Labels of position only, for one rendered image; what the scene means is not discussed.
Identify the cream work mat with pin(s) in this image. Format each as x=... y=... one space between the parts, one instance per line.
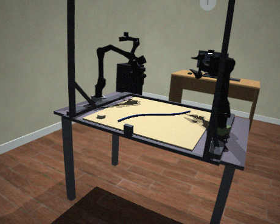
x=181 y=130

